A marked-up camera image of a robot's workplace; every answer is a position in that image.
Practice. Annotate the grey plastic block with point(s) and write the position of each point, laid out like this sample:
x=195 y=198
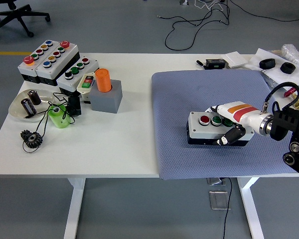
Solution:
x=107 y=102

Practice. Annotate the silver shallow dish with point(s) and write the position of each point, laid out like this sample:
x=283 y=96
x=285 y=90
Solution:
x=16 y=108

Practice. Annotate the four-button white control box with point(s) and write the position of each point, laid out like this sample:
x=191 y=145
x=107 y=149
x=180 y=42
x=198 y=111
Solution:
x=77 y=76
x=201 y=130

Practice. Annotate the green plastic cylinder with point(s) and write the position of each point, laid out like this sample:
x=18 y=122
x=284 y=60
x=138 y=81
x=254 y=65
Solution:
x=58 y=120

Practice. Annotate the silver metal floor fixture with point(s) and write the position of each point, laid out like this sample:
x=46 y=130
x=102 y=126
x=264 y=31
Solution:
x=184 y=2

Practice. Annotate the white foam sheet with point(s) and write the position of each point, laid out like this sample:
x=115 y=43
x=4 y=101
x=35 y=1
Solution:
x=276 y=72

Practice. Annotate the orange plastic cylinder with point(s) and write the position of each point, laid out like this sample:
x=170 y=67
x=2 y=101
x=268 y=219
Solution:
x=103 y=81

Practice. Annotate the five-button box with mushroom stop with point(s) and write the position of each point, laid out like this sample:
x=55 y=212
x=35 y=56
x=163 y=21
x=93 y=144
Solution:
x=59 y=65
x=25 y=70

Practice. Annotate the black metal gear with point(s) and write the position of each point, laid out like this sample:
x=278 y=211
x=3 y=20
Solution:
x=27 y=140

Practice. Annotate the black power adapter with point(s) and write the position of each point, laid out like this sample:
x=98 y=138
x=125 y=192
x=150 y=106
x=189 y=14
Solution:
x=74 y=105

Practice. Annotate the brown black capacitor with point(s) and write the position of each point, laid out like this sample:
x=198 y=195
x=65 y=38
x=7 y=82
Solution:
x=35 y=98

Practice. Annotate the clear plastic packet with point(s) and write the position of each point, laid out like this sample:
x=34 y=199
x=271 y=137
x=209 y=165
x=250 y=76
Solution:
x=270 y=80

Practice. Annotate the silver floor socket lid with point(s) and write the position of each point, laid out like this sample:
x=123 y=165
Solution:
x=215 y=181

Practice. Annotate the grey-blue textured mat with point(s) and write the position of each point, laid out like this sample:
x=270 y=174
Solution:
x=201 y=94

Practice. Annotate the clear bubble wrap bag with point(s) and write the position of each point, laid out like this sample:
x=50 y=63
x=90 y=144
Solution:
x=292 y=53

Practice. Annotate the white table leg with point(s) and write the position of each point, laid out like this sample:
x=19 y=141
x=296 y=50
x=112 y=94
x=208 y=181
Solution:
x=251 y=211
x=74 y=211

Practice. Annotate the small black antenna stub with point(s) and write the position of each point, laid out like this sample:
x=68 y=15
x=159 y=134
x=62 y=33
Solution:
x=200 y=63

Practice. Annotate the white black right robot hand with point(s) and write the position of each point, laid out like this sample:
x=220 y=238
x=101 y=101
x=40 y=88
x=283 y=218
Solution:
x=241 y=112

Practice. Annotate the black striped capacitor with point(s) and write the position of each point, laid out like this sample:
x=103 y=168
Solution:
x=27 y=105

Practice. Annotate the black office chair base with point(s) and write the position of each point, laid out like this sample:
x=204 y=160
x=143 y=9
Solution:
x=15 y=13

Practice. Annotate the cream red-green switch box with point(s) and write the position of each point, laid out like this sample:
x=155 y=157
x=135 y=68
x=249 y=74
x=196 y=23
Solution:
x=83 y=91

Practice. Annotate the black device with green label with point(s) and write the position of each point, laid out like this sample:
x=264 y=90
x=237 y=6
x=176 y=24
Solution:
x=214 y=63

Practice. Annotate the metal floor socket plate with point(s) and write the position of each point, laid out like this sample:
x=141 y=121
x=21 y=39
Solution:
x=218 y=200

